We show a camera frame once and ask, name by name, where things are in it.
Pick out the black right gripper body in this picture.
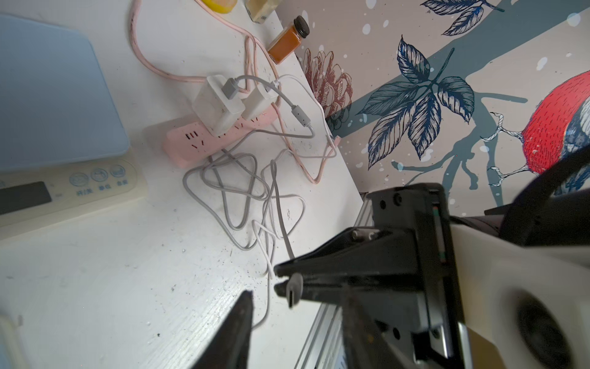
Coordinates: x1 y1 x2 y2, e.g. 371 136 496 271
367 183 466 368

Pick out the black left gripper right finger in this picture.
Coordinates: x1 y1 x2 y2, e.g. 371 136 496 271
341 295 403 368

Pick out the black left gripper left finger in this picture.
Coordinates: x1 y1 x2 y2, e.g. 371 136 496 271
191 290 254 369

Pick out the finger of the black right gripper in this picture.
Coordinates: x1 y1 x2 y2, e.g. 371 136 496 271
273 277 419 323
274 228 418 277

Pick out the white USB cable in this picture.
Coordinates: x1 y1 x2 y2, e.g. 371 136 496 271
250 73 340 331

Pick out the white charger adapter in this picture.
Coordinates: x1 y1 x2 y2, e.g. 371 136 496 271
192 75 245 137
241 84 279 120

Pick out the pink power strip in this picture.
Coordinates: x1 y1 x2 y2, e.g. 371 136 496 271
163 107 277 169

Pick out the grey USB cable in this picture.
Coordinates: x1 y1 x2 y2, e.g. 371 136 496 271
181 74 317 309

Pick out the blue-top kitchen scale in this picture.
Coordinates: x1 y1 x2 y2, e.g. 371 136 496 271
1 14 147 239

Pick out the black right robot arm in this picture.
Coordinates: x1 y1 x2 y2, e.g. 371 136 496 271
274 149 589 368

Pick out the brown spice jar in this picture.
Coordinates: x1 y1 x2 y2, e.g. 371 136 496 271
267 15 310 65

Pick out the light spice jar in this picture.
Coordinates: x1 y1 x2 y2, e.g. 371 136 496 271
244 0 282 24

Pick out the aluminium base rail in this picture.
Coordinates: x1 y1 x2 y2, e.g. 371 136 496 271
294 303 347 369

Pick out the pink power strip cord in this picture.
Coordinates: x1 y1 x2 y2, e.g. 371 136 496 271
128 0 342 185

